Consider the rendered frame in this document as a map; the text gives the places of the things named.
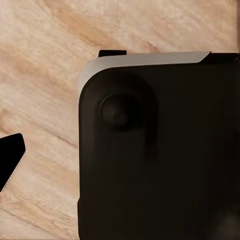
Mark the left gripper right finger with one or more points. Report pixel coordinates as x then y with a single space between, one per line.
232 148

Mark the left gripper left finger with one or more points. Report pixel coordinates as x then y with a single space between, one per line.
12 149

